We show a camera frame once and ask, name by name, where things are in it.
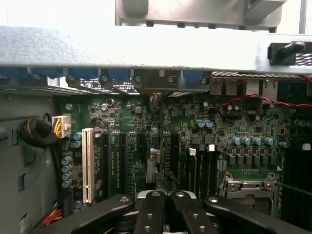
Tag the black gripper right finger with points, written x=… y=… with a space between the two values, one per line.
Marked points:
x=192 y=217

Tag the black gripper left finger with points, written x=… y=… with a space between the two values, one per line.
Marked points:
x=150 y=214

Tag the long black expansion slot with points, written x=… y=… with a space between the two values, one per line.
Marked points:
x=123 y=165
x=106 y=165
x=175 y=158

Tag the metal CPU socket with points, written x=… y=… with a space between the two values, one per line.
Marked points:
x=246 y=190

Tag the short black expansion slot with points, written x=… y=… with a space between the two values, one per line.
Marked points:
x=141 y=145

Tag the white expansion slot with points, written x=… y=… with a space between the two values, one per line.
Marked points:
x=87 y=165

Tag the green motherboard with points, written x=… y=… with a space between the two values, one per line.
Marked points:
x=136 y=117

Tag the white power connector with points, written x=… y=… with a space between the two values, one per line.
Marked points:
x=64 y=125

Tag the metal USB port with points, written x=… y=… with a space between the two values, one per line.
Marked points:
x=231 y=87
x=216 y=87

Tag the blue slot latch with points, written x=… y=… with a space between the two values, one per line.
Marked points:
x=85 y=73
x=120 y=75
x=196 y=77
x=47 y=72
x=12 y=72

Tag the open grey PC case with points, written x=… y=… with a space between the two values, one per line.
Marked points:
x=122 y=46

